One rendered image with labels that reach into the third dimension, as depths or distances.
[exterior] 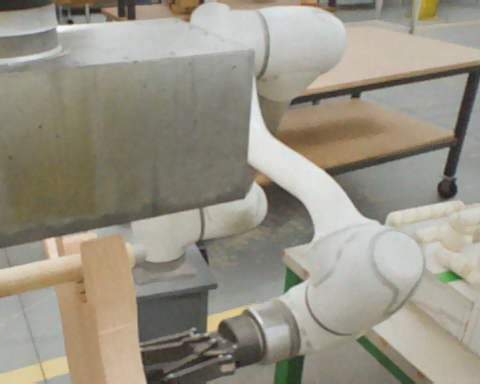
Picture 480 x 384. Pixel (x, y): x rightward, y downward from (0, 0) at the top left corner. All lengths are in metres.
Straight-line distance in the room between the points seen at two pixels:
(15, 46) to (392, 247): 0.49
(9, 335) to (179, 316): 1.14
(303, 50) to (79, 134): 0.77
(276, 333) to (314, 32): 0.61
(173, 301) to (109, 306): 1.04
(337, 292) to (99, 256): 0.33
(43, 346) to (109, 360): 1.90
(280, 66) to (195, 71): 0.69
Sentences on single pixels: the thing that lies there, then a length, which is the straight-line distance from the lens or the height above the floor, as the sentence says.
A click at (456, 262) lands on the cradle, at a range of 1.19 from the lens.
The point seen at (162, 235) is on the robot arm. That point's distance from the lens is 1.56.
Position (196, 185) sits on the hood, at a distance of 0.52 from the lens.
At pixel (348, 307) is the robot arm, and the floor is 1.18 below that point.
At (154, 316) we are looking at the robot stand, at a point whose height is 0.61.
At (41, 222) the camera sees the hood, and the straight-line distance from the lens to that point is 0.49.
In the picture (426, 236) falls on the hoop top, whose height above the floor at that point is 1.05.
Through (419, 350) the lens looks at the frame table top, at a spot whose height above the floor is 0.93.
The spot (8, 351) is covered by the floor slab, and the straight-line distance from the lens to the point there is 2.56.
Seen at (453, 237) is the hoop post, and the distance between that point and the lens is 1.19.
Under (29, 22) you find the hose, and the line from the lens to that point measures 0.47.
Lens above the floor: 1.63
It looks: 29 degrees down
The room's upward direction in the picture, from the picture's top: straight up
